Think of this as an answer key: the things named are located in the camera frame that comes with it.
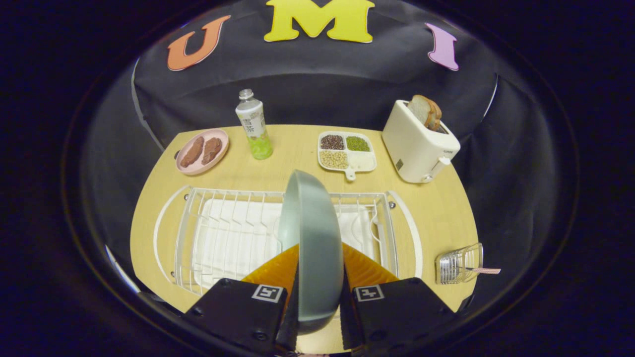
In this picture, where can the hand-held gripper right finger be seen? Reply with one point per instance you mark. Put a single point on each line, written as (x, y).
(347, 327)

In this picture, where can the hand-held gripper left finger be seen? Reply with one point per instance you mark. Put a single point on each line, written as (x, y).
(289, 329)

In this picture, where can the black backdrop cloth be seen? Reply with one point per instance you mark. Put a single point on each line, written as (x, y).
(317, 84)

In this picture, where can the brown meat piece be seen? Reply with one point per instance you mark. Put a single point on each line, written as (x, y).
(212, 150)
(192, 151)

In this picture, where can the green drink bottle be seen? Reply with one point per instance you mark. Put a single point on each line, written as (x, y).
(254, 124)

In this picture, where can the pink plate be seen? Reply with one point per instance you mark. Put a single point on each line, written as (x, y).
(218, 157)

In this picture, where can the white divided bean tray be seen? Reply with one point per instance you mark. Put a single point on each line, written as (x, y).
(347, 151)

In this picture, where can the pale green plate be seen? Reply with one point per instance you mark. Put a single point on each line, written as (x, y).
(312, 238)

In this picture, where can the cream toaster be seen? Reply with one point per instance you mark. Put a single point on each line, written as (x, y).
(414, 148)

